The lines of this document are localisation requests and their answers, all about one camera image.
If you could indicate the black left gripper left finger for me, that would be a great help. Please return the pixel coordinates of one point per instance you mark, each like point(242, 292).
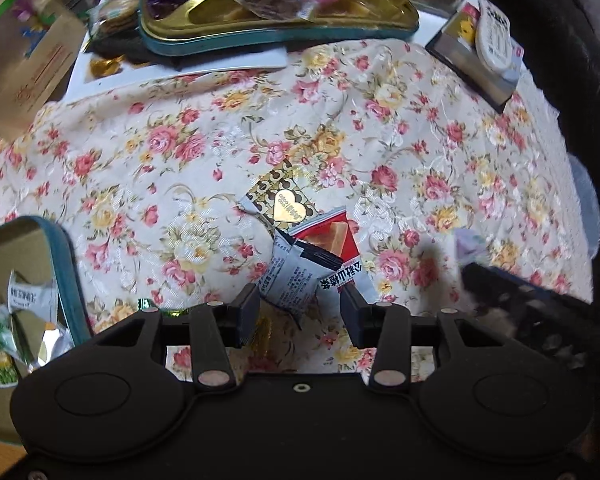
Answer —
point(211, 328)

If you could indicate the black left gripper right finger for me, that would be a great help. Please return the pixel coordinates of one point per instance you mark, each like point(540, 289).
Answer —
point(389, 328)

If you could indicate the white black snack packet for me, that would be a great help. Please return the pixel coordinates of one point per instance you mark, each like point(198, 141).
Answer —
point(302, 276)

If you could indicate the red biscuit packet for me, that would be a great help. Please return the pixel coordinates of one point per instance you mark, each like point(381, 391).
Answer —
point(331, 231)

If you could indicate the gold heart chocolate packet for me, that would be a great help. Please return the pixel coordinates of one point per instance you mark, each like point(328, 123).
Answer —
point(277, 199)

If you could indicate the yellow green snack packet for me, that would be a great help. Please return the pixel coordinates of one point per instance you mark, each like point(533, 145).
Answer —
point(9, 376)

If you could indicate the gold candy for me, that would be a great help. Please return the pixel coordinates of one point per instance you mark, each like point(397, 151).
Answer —
point(262, 351)

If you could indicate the grey white snack bar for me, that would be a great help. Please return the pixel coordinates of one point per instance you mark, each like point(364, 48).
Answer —
point(38, 299)

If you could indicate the floral tablecloth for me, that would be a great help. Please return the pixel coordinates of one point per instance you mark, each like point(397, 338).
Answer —
point(147, 179)

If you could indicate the empty gold metal tray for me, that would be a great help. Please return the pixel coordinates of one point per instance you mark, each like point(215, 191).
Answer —
point(40, 250)

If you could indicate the white board under tray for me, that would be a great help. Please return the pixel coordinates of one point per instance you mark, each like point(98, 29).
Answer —
point(93, 74)

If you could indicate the white remote control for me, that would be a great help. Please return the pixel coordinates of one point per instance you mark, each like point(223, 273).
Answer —
point(493, 42)

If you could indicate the teal gold snack tray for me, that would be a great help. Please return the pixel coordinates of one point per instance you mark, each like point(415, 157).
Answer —
point(186, 27)

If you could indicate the brown paper bag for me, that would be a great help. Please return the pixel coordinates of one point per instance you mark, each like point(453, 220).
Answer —
point(39, 42)

